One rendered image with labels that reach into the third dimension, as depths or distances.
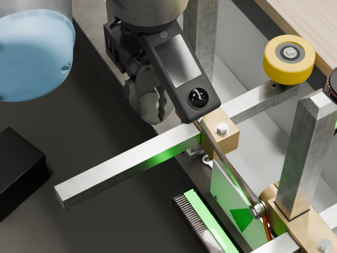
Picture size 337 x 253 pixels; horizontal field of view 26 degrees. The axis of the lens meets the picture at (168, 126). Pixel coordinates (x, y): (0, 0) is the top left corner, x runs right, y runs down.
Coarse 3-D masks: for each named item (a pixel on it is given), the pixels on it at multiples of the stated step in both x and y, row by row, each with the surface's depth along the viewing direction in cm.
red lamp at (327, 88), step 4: (328, 76) 85; (328, 80) 85; (328, 84) 85; (324, 88) 86; (328, 88) 84; (328, 92) 85; (332, 92) 84; (332, 96) 84; (336, 96) 84; (336, 100) 84
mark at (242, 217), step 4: (244, 208) 113; (232, 212) 118; (236, 212) 116; (240, 212) 115; (244, 212) 113; (248, 212) 112; (236, 216) 117; (240, 216) 116; (244, 216) 114; (248, 216) 112; (236, 220) 118; (240, 220) 116; (244, 220) 115; (248, 220) 113; (240, 224) 117; (244, 224) 116; (248, 224) 114; (240, 228) 118; (244, 228) 116
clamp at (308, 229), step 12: (264, 192) 105; (276, 192) 104; (276, 216) 103; (300, 216) 102; (312, 216) 102; (276, 228) 105; (288, 228) 101; (300, 228) 101; (312, 228) 101; (324, 228) 101; (300, 240) 100; (312, 240) 100; (336, 240) 100; (300, 252) 101; (312, 252) 99; (336, 252) 99
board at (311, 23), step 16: (256, 0) 126; (272, 0) 123; (288, 0) 123; (304, 0) 123; (320, 0) 123; (336, 0) 123; (272, 16) 123; (288, 16) 120; (304, 16) 120; (320, 16) 120; (336, 16) 120; (288, 32) 121; (304, 32) 118; (320, 32) 118; (336, 32) 118; (320, 48) 116; (336, 48) 116; (320, 64) 116; (336, 64) 114
